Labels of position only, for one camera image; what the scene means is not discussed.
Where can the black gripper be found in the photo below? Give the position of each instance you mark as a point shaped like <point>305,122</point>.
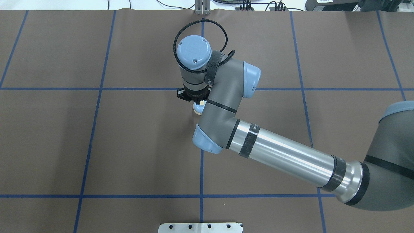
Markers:
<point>196,95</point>

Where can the blue white call bell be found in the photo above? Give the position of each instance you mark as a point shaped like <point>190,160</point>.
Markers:
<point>198,107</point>

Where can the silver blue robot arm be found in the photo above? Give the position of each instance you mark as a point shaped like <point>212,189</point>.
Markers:
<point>382,182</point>

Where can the black computer box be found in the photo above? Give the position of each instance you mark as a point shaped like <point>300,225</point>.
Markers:
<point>331,5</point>

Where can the aluminium frame post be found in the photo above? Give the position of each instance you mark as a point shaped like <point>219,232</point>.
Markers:
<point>202,7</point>

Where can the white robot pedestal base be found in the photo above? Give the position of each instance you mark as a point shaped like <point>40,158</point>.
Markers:
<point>213,227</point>

